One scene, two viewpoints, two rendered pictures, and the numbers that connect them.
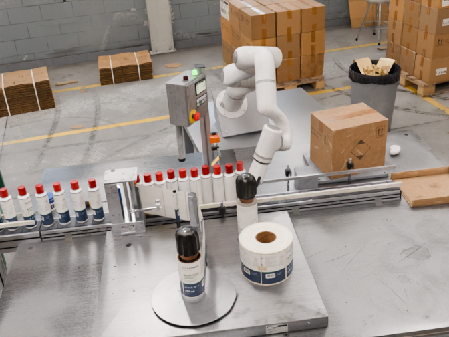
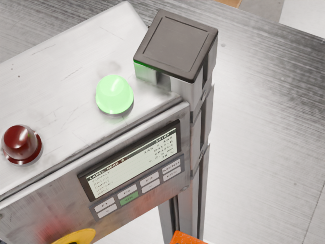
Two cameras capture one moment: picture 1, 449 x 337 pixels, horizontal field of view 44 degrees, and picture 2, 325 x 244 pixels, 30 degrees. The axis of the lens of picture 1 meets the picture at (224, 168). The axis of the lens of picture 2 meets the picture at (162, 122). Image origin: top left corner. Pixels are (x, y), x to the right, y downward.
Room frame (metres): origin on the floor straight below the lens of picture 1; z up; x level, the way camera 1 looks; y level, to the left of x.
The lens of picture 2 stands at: (2.13, -0.04, 1.85)
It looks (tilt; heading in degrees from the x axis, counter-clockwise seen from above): 65 degrees down; 34
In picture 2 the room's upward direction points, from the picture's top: 6 degrees counter-clockwise
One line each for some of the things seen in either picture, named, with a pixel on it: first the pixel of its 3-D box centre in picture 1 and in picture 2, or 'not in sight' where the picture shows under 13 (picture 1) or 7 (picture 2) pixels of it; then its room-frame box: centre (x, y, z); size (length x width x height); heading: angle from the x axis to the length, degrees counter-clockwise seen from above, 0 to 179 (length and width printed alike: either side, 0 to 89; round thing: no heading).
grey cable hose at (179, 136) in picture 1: (180, 140); not in sight; (2.26, 0.19, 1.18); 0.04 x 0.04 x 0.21
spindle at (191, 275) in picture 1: (190, 263); not in sight; (1.56, 0.14, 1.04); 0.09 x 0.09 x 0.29
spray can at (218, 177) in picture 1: (218, 186); not in sight; (2.17, 0.03, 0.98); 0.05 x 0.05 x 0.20
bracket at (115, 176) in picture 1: (120, 175); not in sight; (2.05, 0.43, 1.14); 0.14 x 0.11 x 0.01; 95
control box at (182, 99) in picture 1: (188, 98); (79, 151); (2.25, 0.13, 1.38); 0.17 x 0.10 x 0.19; 150
